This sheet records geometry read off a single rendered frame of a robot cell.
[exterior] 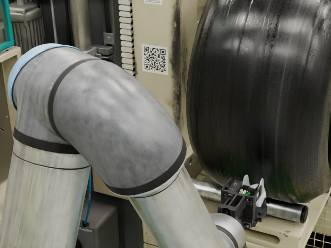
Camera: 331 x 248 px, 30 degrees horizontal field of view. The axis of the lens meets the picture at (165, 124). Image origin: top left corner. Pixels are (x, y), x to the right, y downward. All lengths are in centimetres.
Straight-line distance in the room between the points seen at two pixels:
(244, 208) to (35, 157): 57
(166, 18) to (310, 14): 40
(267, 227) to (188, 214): 76
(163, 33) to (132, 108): 85
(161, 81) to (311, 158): 48
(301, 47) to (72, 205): 61
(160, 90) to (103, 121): 91
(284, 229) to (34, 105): 90
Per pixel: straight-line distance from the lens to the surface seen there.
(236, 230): 120
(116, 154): 72
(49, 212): 85
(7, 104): 167
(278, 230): 156
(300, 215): 154
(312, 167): 136
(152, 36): 158
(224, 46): 130
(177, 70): 158
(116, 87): 74
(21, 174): 85
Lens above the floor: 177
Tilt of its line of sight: 26 degrees down
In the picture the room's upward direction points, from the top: 1 degrees counter-clockwise
